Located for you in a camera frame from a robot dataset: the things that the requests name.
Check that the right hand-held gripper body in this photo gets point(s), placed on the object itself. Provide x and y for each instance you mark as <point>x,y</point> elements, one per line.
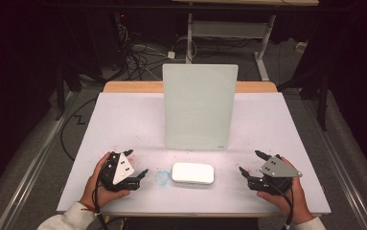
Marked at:
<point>278,171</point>

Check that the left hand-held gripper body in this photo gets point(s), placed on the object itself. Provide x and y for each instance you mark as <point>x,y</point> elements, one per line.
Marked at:
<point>122,169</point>

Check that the white eraser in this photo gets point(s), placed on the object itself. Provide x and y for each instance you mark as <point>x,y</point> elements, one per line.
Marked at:
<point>193,173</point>

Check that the whiteboard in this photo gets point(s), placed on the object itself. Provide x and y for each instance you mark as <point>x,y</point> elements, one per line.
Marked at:
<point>200,105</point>

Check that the person's left hand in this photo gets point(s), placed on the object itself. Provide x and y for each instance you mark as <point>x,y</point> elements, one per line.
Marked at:
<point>99,195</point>

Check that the person's right hand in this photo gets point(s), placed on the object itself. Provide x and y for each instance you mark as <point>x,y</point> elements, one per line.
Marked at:
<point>296,201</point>

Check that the white table cover sheet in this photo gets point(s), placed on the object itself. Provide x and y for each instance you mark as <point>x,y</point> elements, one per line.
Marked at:
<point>126,121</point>

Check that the white power adapter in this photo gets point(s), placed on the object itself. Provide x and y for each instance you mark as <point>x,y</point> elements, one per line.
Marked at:
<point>171,55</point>

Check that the small white floor box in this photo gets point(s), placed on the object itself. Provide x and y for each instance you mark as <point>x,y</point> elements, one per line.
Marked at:
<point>301,47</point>

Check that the metal floor rail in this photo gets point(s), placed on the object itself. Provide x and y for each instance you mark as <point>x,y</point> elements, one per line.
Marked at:
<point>340,166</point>
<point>34,166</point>

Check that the white metal desk frame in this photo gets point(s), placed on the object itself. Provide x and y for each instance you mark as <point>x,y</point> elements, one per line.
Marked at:
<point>229,29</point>

